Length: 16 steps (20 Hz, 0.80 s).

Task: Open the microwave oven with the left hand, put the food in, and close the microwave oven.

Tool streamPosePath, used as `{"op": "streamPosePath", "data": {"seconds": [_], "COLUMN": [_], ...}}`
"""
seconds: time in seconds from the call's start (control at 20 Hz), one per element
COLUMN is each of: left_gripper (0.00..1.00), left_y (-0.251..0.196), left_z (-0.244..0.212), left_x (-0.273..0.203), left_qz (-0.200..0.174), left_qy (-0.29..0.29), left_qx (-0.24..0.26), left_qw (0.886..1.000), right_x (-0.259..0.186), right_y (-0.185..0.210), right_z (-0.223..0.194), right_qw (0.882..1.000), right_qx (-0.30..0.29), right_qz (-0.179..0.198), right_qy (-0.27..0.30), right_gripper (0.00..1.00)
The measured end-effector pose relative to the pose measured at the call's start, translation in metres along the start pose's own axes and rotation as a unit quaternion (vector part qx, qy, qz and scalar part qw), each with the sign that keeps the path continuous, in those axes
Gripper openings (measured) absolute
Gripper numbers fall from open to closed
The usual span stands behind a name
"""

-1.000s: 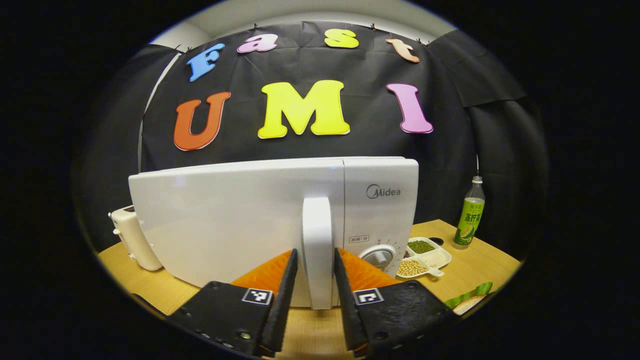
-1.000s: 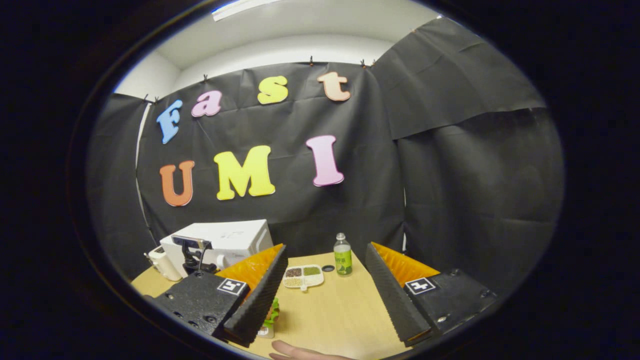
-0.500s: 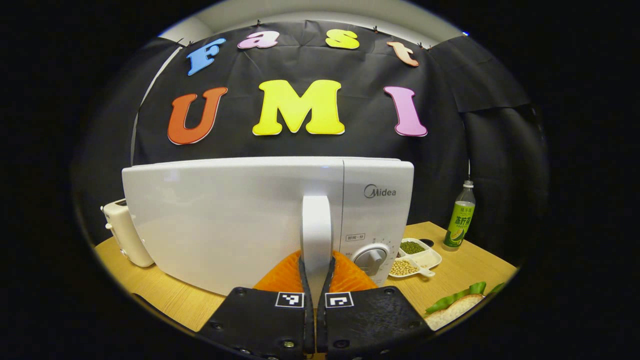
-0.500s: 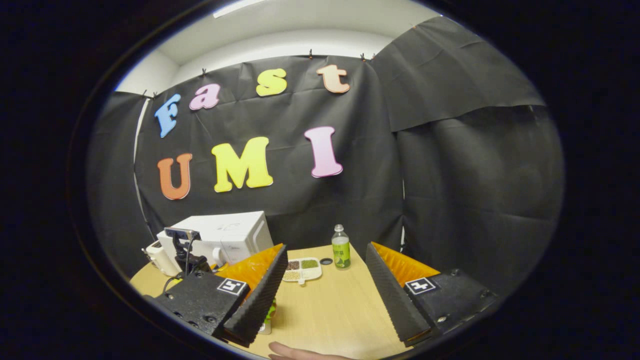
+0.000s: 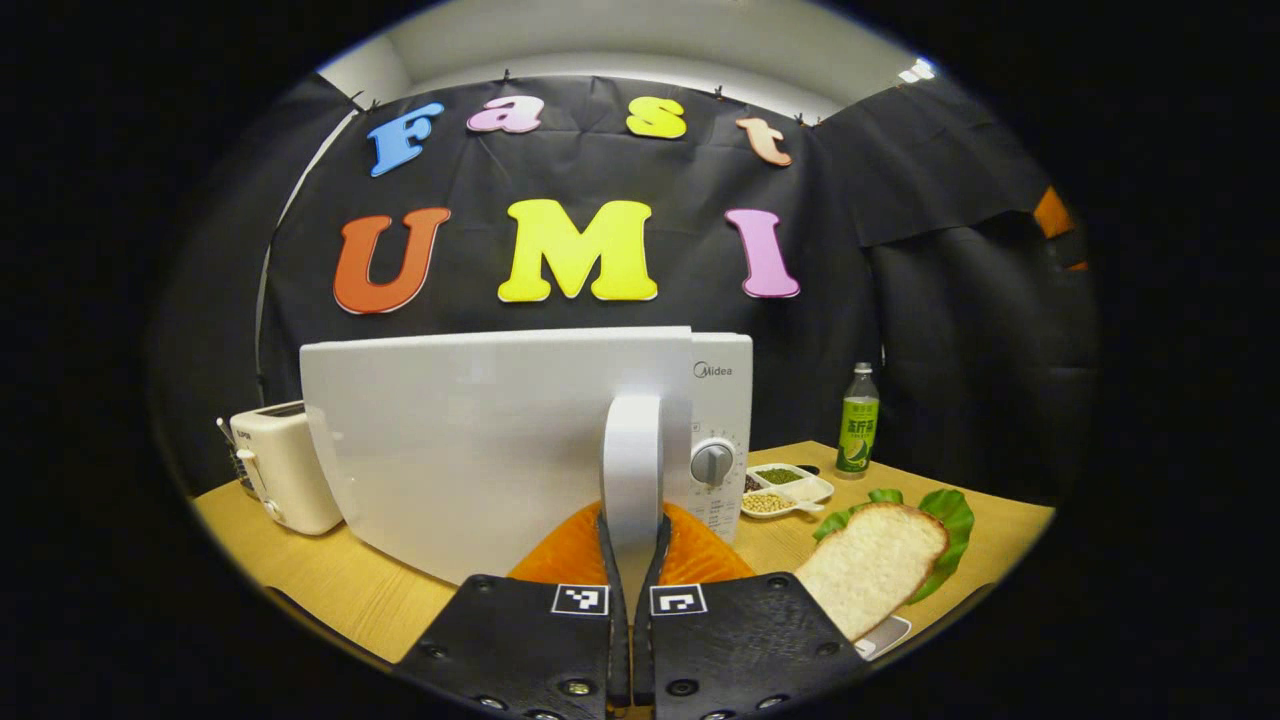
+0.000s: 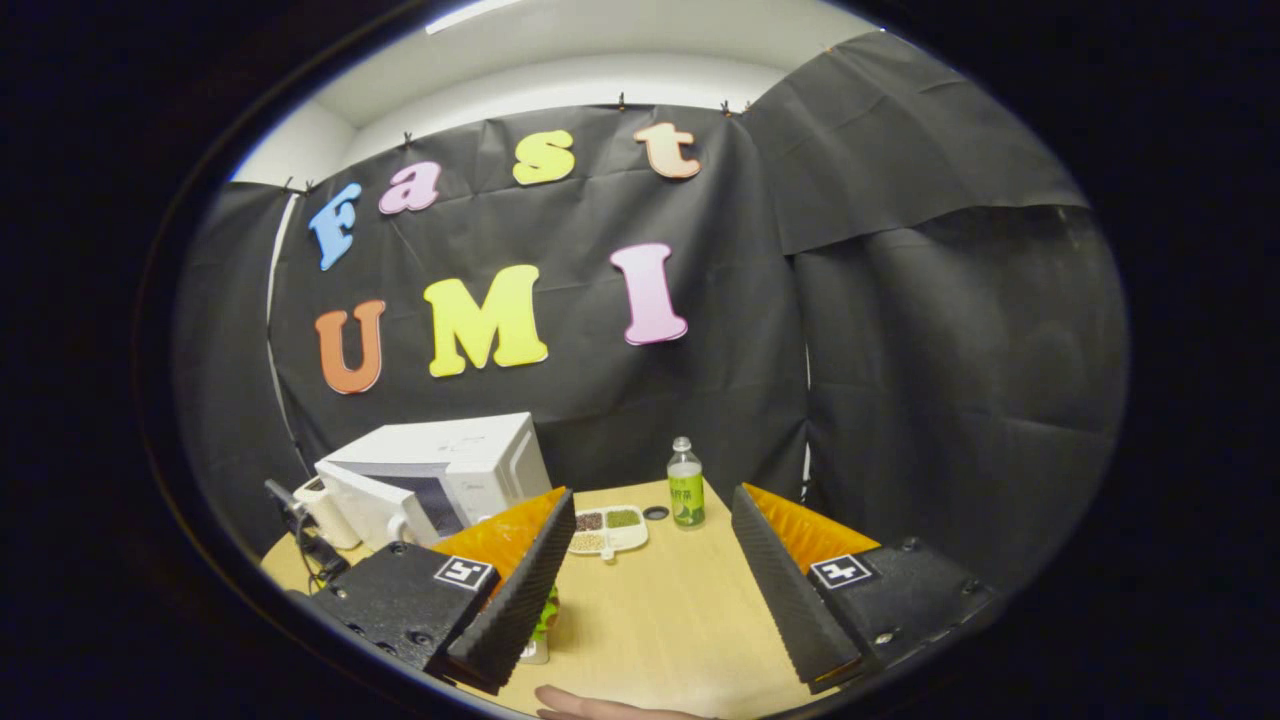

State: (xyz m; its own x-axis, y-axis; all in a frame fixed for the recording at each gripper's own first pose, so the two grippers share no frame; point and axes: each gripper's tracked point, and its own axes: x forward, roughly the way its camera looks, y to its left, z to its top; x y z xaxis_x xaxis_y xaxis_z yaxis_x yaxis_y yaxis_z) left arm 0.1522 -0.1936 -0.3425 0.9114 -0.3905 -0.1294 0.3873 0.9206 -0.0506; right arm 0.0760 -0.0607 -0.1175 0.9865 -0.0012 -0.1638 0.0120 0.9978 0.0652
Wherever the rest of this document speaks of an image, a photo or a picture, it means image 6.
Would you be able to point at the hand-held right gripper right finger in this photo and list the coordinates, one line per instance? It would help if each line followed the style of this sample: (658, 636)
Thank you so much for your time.
(785, 590)

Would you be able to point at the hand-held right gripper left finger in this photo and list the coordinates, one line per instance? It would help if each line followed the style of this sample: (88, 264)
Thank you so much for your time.
(520, 600)

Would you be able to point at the bread and lettuce sandwich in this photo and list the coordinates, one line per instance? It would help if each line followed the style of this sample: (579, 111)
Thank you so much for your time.
(547, 612)

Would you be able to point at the white microwave oven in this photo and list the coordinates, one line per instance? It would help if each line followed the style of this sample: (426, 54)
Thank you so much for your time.
(440, 445)

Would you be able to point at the white divided bean dish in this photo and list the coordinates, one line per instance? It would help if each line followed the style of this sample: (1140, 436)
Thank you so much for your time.
(610, 530)

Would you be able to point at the green tea bottle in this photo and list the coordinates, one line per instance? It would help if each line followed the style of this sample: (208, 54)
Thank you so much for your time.
(686, 500)

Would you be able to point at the white toaster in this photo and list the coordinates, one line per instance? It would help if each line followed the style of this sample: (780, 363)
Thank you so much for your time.
(335, 515)

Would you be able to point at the black backdrop cloth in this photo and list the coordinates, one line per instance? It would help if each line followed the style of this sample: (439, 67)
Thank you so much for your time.
(900, 350)

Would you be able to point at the large ceiling light panel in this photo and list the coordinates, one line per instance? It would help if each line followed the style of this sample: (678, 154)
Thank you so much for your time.
(470, 16)

